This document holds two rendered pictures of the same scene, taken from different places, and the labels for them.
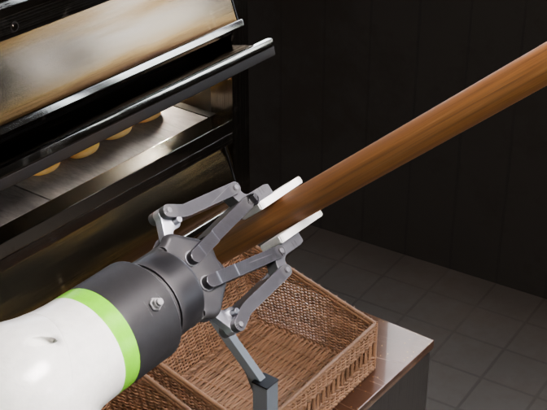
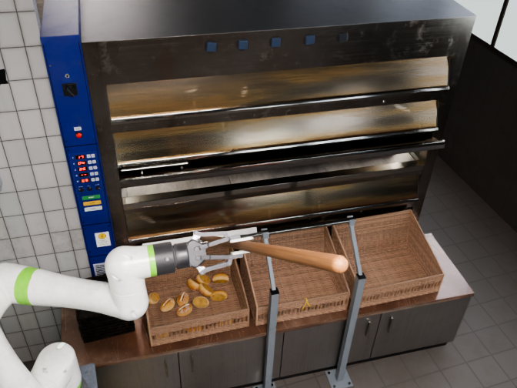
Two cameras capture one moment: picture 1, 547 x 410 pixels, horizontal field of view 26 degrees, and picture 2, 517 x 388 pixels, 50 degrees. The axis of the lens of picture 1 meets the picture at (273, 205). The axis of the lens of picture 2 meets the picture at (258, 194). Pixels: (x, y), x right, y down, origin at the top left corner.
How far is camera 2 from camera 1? 0.98 m
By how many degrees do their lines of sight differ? 32
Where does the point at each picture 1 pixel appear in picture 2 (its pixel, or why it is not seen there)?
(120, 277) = (163, 247)
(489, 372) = not seen: outside the picture
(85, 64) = (351, 128)
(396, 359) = (451, 292)
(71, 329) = (138, 256)
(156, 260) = (180, 246)
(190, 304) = (182, 262)
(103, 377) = (141, 272)
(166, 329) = (168, 266)
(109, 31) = (368, 118)
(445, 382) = (501, 311)
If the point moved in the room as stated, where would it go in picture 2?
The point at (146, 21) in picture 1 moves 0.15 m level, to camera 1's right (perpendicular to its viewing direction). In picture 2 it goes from (388, 118) to (412, 127)
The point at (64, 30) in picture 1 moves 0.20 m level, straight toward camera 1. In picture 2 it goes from (347, 113) to (333, 129)
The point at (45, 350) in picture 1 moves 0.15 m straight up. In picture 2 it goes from (125, 259) to (118, 219)
